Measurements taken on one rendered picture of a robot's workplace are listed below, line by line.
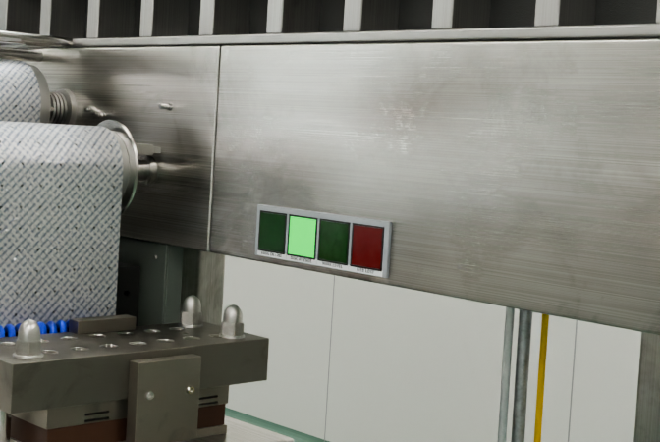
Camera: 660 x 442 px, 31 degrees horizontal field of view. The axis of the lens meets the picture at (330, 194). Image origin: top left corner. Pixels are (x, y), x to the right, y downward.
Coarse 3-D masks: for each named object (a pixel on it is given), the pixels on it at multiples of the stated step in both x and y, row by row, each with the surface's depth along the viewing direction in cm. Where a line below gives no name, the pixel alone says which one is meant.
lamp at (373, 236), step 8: (360, 232) 150; (368, 232) 149; (376, 232) 148; (360, 240) 150; (368, 240) 149; (376, 240) 148; (360, 248) 150; (368, 248) 149; (376, 248) 148; (352, 256) 151; (360, 256) 150; (368, 256) 149; (376, 256) 148; (360, 264) 150; (368, 264) 149; (376, 264) 148
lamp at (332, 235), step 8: (328, 224) 154; (336, 224) 153; (344, 224) 152; (320, 232) 155; (328, 232) 154; (336, 232) 153; (344, 232) 152; (320, 240) 155; (328, 240) 154; (336, 240) 153; (344, 240) 152; (320, 248) 155; (328, 248) 154; (336, 248) 153; (344, 248) 152; (320, 256) 155; (328, 256) 154; (336, 256) 153; (344, 256) 152
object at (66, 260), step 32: (0, 224) 160; (32, 224) 163; (64, 224) 167; (96, 224) 171; (0, 256) 160; (32, 256) 164; (64, 256) 167; (96, 256) 171; (0, 288) 161; (32, 288) 164; (64, 288) 168; (96, 288) 171; (0, 320) 161; (64, 320) 168
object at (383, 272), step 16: (272, 208) 162; (288, 208) 160; (256, 224) 164; (288, 224) 160; (320, 224) 155; (352, 224) 151; (368, 224) 149; (384, 224) 147; (256, 240) 164; (288, 240) 160; (352, 240) 151; (384, 240) 147; (272, 256) 162; (288, 256) 160; (304, 256) 157; (384, 256) 147; (368, 272) 149; (384, 272) 147
